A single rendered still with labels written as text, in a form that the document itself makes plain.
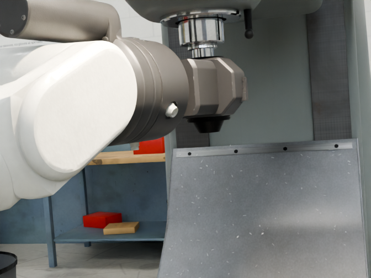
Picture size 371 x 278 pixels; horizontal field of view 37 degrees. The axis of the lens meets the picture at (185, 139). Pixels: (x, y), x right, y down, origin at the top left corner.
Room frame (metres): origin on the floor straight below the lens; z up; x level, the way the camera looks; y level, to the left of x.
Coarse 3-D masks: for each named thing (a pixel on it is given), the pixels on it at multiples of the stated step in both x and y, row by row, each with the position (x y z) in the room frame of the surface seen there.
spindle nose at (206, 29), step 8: (184, 24) 0.57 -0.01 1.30; (192, 24) 0.56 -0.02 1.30; (200, 24) 0.56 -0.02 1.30; (208, 24) 0.56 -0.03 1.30; (216, 24) 0.56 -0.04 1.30; (184, 32) 0.57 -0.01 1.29; (192, 32) 0.56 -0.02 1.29; (200, 32) 0.56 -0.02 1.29; (208, 32) 0.56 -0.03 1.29; (216, 32) 0.56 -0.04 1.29; (184, 40) 0.57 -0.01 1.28; (192, 40) 0.56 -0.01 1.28; (200, 40) 0.56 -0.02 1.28; (208, 40) 0.56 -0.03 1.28; (216, 40) 0.56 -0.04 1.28; (224, 40) 0.58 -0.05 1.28
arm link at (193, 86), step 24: (168, 48) 0.47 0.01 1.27; (168, 72) 0.44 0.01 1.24; (192, 72) 0.48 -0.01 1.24; (216, 72) 0.51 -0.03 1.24; (240, 72) 0.52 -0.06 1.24; (168, 96) 0.44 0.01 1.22; (192, 96) 0.48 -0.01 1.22; (216, 96) 0.51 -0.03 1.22; (240, 96) 0.51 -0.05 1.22; (168, 120) 0.45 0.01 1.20
